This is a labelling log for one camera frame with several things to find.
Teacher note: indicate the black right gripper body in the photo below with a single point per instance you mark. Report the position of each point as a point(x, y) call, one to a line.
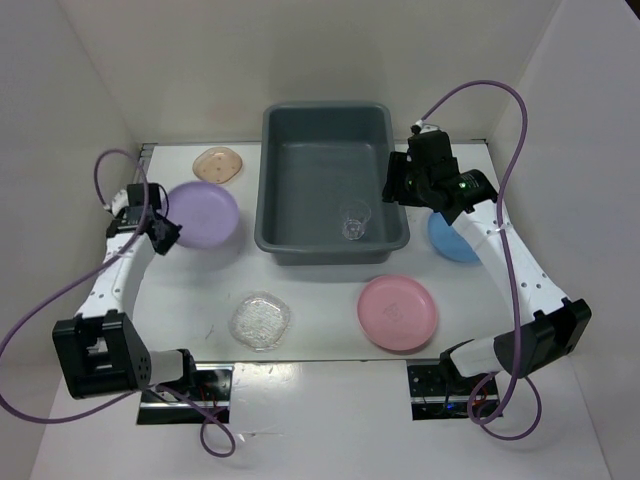
point(415, 194)

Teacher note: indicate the purple plastic plate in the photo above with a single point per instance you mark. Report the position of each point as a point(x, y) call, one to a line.
point(207, 213)

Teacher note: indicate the clear plastic cup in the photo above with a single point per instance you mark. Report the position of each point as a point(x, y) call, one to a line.
point(355, 215)

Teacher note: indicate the blue plastic plate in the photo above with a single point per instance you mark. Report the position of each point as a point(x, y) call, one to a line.
point(447, 242)

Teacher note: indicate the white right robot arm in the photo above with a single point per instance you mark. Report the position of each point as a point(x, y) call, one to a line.
point(550, 323)

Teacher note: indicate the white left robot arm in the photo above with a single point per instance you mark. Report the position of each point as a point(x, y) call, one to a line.
point(99, 349)

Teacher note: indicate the grey plastic bin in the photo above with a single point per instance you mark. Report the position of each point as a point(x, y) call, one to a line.
point(314, 157)

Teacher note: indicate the peach square dish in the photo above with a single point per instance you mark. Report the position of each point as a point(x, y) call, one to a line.
point(217, 165)

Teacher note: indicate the clear textured square dish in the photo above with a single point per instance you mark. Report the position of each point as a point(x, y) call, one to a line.
point(260, 321)

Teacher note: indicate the pink plastic plate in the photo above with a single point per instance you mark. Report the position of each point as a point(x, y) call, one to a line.
point(397, 313)

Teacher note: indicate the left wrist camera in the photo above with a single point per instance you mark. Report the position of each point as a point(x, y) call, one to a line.
point(119, 202)

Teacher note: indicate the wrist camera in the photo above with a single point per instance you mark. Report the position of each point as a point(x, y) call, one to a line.
point(119, 202)
point(423, 127)

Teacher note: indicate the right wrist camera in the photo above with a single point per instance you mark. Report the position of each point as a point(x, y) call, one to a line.
point(423, 127)

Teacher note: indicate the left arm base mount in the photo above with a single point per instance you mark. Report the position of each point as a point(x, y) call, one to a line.
point(210, 390)

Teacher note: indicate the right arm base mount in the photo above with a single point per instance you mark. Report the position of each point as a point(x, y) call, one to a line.
point(432, 398)

